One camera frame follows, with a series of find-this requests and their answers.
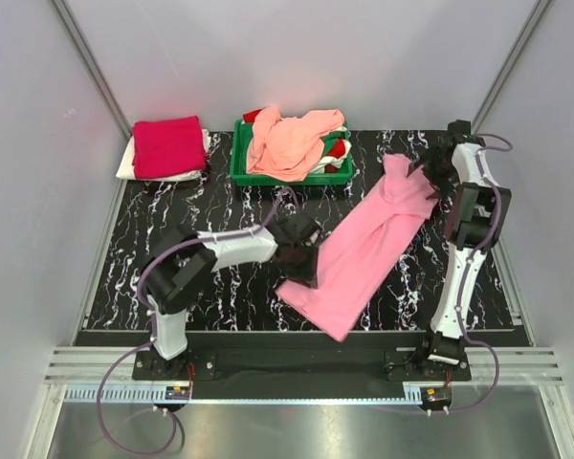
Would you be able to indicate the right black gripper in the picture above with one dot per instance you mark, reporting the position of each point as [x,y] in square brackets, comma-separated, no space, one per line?
[440,185]

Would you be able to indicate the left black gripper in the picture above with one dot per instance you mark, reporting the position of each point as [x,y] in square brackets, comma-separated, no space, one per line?
[308,274]

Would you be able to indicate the pink t shirt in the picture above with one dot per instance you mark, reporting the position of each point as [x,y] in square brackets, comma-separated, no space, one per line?
[360,252]

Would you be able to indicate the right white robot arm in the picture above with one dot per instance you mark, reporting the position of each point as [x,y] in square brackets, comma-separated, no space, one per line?
[473,227]

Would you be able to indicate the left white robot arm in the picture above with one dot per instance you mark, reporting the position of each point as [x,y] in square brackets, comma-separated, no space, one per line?
[185,258]

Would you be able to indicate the red white green t shirt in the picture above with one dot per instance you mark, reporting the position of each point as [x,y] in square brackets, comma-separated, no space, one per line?
[337,150]

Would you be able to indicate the peach t shirt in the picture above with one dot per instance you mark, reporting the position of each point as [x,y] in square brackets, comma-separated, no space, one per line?
[292,143]

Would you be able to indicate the green plastic bin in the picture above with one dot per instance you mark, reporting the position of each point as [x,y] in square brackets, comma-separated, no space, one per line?
[336,168]

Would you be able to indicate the folded magenta t shirt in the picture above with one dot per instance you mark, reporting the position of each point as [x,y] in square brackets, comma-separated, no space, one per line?
[167,148]

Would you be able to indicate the folded white t shirt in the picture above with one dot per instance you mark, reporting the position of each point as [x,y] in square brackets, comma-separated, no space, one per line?
[126,167]

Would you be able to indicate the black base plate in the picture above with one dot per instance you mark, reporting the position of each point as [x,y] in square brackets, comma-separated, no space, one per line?
[297,365]

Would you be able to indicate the right corner post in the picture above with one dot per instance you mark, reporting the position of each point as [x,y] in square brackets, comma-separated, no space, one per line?
[509,64]

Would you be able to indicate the corner post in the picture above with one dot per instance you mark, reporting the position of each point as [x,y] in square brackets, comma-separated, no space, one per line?
[74,32]
[509,64]

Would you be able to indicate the aluminium rail frame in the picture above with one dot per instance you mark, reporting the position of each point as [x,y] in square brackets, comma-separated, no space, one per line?
[513,406]

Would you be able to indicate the left corner post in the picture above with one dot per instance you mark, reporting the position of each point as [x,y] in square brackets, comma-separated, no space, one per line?
[74,32]

